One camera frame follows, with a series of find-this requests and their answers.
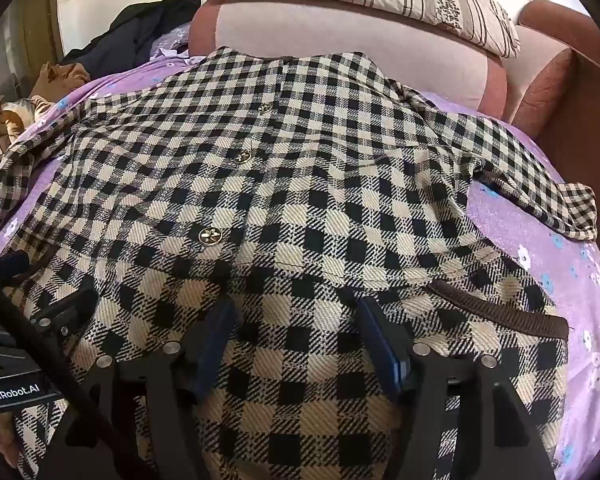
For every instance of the black beige checked coat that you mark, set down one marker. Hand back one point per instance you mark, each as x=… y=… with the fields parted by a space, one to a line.
x=300 y=185

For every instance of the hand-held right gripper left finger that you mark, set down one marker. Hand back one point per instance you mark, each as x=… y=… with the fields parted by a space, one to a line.
x=214 y=347

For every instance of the dark navy garment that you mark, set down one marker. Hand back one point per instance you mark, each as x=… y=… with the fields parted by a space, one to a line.
x=130 y=30

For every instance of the purple floral bedsheet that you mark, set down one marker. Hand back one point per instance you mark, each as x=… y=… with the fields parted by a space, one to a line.
x=530 y=230

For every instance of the brown wooden bed frame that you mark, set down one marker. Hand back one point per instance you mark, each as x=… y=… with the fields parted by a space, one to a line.
x=590 y=125

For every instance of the beige brown patterned cloth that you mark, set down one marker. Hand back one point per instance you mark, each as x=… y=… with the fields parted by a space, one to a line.
x=5 y=127

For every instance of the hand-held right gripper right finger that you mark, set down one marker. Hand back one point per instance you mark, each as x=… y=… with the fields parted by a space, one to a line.
x=382 y=352

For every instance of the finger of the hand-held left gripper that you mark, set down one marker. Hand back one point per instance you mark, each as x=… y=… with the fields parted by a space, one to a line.
x=67 y=315
x=2 y=267

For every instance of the pink padded headboard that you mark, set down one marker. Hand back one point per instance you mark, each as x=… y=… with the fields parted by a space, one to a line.
x=330 y=30

